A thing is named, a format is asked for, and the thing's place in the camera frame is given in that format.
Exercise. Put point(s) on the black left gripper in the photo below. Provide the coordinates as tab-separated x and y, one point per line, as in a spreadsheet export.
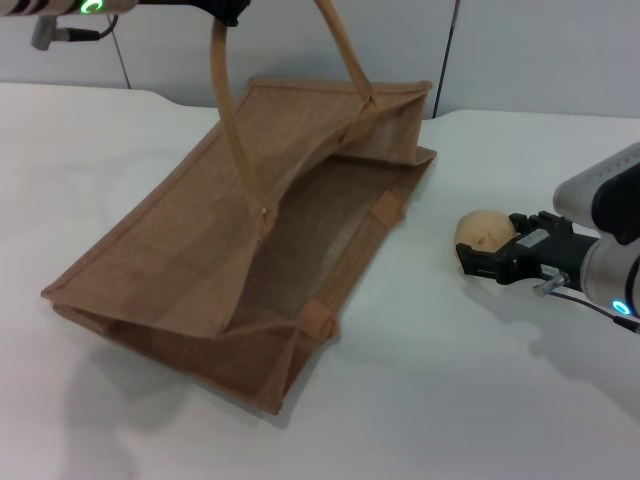
170	2

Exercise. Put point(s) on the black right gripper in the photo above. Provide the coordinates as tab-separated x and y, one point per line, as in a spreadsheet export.
555	250

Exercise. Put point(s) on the round egg yolk pastry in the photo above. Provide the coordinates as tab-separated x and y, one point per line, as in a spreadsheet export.
487	230

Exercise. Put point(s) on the brown jute handbag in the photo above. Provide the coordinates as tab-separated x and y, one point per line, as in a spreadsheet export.
175	250

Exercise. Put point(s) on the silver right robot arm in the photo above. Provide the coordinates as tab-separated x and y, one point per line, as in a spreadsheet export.
610	210

